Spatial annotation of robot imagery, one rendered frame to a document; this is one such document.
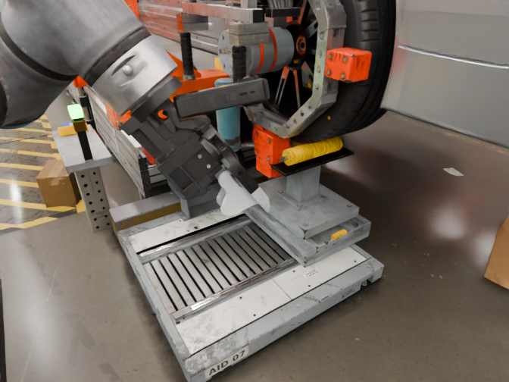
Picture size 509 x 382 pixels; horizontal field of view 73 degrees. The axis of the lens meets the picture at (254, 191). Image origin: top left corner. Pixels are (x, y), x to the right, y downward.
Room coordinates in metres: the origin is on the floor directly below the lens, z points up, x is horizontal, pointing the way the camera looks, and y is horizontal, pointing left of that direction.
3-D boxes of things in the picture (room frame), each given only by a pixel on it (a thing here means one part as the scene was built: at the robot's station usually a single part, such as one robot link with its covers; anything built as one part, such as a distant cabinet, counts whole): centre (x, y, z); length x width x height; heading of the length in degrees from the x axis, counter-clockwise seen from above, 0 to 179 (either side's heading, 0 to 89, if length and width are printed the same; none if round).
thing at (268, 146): (1.23, -0.10, 0.48); 0.16 x 0.12 x 0.17; 123
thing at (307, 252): (1.30, -0.21, 0.13); 0.50 x 0.36 x 0.10; 33
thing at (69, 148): (1.37, 0.75, 0.44); 0.43 x 0.17 x 0.03; 33
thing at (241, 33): (0.95, 0.01, 0.93); 0.09 x 0.05 x 0.05; 123
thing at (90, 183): (1.40, 0.76, 0.21); 0.10 x 0.10 x 0.42; 33
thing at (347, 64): (0.94, -0.24, 0.85); 0.09 x 0.08 x 0.07; 33
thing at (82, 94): (2.39, 1.19, 0.30); 0.09 x 0.05 x 0.50; 33
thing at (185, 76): (1.22, 0.22, 0.83); 0.04 x 0.04 x 0.16
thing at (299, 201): (1.30, -0.21, 0.32); 0.40 x 0.30 x 0.28; 33
